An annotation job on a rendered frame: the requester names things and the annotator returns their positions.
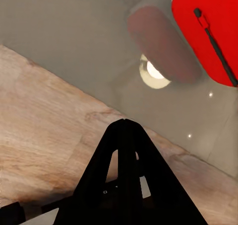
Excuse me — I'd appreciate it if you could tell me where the radio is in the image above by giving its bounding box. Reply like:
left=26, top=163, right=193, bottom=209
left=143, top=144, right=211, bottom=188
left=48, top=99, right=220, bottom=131
left=172, top=0, right=238, bottom=87

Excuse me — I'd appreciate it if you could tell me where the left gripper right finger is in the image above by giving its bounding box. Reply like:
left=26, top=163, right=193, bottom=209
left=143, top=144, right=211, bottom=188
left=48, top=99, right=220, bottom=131
left=124, top=119, right=208, bottom=225

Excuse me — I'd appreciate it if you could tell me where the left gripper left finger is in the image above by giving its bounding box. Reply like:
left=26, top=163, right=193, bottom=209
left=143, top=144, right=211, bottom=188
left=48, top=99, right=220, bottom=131
left=57, top=119, right=132, bottom=225

